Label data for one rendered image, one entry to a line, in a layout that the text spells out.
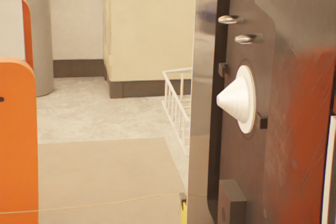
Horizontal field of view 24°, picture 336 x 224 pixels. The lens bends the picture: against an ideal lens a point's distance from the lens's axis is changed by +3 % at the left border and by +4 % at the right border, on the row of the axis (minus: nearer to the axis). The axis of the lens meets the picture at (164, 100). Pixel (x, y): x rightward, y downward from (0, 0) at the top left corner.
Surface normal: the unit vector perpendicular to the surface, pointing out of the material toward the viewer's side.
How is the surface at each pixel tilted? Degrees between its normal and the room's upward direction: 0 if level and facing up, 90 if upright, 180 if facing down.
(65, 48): 90
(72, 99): 0
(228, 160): 90
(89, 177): 0
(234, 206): 90
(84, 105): 0
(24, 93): 90
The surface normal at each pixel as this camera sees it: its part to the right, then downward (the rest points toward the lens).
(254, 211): -0.99, 0.04
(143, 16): 0.17, 0.37
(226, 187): 0.03, -0.93
